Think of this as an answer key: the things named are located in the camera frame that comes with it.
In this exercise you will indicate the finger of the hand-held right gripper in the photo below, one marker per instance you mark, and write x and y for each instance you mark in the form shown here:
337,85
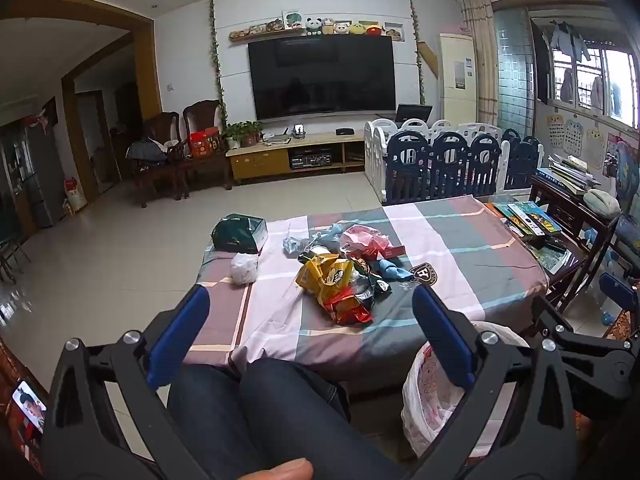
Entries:
619,291
548,313

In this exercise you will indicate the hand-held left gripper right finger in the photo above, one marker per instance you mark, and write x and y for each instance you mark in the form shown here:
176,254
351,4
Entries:
445,340

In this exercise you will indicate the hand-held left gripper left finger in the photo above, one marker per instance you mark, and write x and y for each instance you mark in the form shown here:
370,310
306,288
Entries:
175,340

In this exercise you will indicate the white plastic bin bag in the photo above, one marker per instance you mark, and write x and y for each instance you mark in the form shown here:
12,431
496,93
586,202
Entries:
430,410

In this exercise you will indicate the red green snack bag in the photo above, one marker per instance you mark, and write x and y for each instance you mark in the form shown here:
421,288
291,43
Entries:
347,310

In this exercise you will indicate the small red box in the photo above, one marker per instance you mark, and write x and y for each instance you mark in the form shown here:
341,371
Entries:
391,252

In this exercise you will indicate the pink plastic bag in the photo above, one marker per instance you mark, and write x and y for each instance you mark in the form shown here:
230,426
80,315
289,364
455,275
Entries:
365,237

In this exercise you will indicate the yellow snack bag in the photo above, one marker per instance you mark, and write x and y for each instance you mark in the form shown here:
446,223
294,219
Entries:
320,275

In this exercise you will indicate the clear blue plastic wrapper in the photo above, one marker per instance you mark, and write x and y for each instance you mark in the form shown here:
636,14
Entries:
295,245

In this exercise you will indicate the person's left hand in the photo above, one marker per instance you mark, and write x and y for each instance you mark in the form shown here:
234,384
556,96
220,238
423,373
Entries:
280,471

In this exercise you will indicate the black remote control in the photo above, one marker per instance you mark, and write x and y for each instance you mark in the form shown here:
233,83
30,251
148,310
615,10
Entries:
547,246

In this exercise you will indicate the dark wooden side table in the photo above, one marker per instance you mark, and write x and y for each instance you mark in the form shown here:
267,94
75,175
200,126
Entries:
575,220

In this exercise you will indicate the grey green cushion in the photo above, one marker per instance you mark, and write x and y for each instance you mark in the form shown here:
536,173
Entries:
601,204

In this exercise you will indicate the blue chair cushion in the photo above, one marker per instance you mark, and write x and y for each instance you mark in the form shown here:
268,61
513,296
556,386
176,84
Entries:
629,170

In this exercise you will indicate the green tissue box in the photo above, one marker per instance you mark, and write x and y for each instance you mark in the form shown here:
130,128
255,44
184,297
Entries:
235,234

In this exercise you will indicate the stack of books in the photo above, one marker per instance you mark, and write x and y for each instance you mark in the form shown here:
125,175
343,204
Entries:
572,175

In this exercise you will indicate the person's legs in jeans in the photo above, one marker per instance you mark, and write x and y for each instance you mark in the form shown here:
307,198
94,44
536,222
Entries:
280,410

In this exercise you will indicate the smartphone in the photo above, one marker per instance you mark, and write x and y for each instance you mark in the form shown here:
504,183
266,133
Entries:
30,405

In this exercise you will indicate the red white sack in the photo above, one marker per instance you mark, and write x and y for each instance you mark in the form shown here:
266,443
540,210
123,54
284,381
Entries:
75,195

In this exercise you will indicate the white navy playpen fence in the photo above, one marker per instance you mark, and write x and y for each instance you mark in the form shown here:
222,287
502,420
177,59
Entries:
450,160

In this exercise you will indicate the dark bag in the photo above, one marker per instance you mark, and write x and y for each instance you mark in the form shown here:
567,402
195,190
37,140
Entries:
145,151

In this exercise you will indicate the red gift box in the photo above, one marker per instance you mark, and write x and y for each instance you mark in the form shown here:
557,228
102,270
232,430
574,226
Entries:
205,144

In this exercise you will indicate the yellow wooden television cabinet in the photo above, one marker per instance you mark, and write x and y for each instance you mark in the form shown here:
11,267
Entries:
260,160

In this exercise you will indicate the barred window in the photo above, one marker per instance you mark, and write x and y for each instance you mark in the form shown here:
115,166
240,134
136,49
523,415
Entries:
615,85

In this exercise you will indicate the green potted plant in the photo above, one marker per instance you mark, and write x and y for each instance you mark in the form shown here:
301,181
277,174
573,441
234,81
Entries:
242,132

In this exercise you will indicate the grey refrigerator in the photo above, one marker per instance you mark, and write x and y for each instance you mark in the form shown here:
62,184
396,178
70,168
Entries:
30,175

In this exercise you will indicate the black amplifier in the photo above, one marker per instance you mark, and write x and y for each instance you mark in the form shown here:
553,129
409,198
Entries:
312,161

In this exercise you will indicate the black laptop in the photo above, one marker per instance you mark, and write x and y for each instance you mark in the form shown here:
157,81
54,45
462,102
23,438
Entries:
412,114

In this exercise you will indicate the black set-top box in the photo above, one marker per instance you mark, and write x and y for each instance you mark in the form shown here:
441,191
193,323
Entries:
345,131

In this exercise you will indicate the cream standing air conditioner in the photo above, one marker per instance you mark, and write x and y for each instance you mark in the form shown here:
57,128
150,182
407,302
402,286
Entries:
457,90

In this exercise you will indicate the small desk clock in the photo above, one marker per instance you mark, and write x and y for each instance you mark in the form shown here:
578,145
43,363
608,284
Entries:
299,131

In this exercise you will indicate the hanging dark garment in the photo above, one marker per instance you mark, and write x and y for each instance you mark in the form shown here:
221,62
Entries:
540,60

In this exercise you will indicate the hanging blue jacket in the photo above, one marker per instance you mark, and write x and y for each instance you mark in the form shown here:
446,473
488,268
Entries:
570,42

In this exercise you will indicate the beige curtain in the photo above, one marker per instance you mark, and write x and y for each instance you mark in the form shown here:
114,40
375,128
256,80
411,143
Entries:
480,60

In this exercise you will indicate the slanted wooden board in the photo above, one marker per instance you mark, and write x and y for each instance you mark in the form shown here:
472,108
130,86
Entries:
428,60

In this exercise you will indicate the ivy garland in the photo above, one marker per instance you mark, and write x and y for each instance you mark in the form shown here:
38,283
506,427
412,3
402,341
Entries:
416,45
216,60

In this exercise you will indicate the large black television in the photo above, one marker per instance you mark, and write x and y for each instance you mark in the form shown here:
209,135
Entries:
320,77

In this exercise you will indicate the red plush toy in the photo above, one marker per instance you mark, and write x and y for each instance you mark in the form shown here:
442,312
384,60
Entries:
374,30

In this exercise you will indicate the yellow plush toy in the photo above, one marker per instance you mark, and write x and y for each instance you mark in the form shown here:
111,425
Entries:
357,28

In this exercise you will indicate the panda plush toy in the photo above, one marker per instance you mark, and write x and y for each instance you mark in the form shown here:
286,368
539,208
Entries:
314,26

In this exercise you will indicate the green picture card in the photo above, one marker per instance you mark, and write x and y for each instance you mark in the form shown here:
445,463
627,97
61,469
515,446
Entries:
292,20

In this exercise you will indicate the wall learning chart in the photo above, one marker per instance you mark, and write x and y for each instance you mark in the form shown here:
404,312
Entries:
555,131
573,137
595,149

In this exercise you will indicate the wooden wall shelf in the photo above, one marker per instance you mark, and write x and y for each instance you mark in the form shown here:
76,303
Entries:
250,35

